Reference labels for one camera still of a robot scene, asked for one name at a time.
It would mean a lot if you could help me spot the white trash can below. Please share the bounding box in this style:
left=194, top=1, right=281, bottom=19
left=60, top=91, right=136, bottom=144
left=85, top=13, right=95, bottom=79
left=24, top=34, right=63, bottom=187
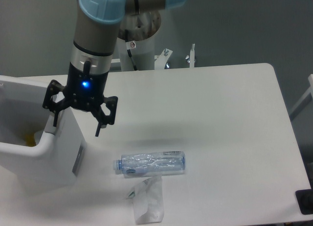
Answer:
left=0, top=75, right=87, bottom=186

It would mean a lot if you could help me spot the clear plastic water bottle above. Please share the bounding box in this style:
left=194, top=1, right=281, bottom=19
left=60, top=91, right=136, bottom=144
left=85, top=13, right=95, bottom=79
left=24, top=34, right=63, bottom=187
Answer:
left=112, top=151, right=186, bottom=178

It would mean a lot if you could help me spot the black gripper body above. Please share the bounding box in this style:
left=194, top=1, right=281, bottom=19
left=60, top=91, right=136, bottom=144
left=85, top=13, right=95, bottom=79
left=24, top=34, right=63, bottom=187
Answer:
left=63, top=64, right=109, bottom=112

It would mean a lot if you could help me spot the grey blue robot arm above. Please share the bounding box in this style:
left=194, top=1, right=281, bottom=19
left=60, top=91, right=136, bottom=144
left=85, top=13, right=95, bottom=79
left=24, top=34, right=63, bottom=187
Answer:
left=43, top=0, right=186, bottom=136

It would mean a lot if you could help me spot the black clamp at table edge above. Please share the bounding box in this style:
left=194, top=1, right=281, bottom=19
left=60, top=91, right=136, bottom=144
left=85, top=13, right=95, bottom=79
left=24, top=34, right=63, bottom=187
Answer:
left=295, top=189, right=313, bottom=215

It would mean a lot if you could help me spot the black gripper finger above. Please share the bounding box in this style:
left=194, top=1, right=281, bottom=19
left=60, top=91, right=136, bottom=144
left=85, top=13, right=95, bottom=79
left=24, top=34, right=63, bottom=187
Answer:
left=42, top=80, right=68, bottom=127
left=95, top=96, right=118, bottom=137

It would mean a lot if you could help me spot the white frame leg right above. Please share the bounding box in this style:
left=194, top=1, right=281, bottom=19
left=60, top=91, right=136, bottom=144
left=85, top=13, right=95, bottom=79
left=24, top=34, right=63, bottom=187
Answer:
left=289, top=74, right=313, bottom=121

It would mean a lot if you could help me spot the crumpled white plastic bag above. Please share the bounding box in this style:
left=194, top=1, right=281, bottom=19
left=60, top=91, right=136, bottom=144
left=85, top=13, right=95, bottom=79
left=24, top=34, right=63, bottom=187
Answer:
left=127, top=175, right=164, bottom=225

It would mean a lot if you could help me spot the white metal support frame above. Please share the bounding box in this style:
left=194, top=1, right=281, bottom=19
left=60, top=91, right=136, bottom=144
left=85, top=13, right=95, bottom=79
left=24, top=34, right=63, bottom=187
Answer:
left=110, top=43, right=197, bottom=72

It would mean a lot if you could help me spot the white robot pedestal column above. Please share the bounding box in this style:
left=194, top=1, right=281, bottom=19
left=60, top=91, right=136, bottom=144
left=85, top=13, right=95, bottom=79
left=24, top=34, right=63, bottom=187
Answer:
left=110, top=10, right=162, bottom=72

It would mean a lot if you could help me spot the yellow trash inside can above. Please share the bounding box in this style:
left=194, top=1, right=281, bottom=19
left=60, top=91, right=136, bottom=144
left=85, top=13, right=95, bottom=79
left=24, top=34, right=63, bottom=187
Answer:
left=23, top=133, right=37, bottom=147

